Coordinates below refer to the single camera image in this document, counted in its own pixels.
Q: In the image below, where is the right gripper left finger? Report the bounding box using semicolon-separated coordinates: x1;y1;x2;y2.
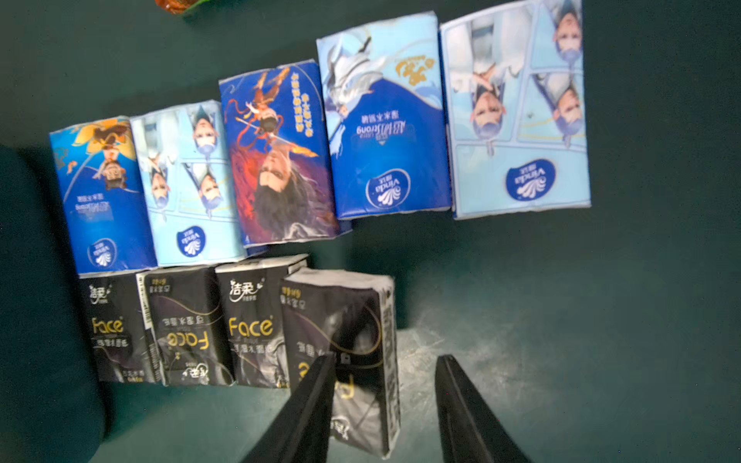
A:
243;353;336;463

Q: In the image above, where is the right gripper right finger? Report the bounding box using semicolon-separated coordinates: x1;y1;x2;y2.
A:
434;355;530;462

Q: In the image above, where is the black face tissue pack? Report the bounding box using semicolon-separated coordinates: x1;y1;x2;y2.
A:
279;268;401;459
215;254;309;389
79;272;159;384
137;265;235;387

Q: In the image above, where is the black Face tissue pack back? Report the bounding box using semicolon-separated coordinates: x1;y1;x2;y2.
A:
215;254;309;389

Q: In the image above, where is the teal plastic storage box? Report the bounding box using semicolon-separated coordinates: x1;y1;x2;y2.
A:
1;148;106;462

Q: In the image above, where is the white blue tissue pack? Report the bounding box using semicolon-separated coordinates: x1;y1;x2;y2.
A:
439;0;592;220

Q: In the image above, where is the green snack bag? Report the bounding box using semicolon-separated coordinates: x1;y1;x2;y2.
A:
156;0;210;15

